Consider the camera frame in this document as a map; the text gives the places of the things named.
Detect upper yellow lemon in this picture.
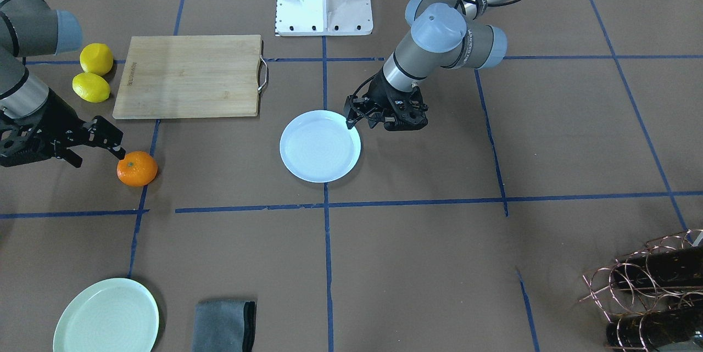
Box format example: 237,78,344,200
79,43,115,76

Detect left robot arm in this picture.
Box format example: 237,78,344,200
343,0,520,131

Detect wooden cutting board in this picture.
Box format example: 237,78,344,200
113,35,266,120

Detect light blue plate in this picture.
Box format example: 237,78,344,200
279,110,362,183

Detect light green plate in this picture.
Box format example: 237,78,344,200
53,278,160,351

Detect copper wire bottle rack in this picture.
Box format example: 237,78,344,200
582,230,702,351

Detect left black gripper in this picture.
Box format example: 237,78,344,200
344,71,428,132

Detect orange fruit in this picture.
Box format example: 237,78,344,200
116,151,158,187

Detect lower yellow lemon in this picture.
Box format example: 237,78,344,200
72,72,111,103

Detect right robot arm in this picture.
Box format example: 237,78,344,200
1,0,126,167

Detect dark wine bottle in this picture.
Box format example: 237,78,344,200
605,307,702,351
612,247,702,292

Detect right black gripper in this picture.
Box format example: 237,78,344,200
1,90,126,169

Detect yellow lemon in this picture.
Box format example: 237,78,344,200
79,43,115,76
72,72,111,103

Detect folded grey cloth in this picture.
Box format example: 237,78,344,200
191,299,257,351

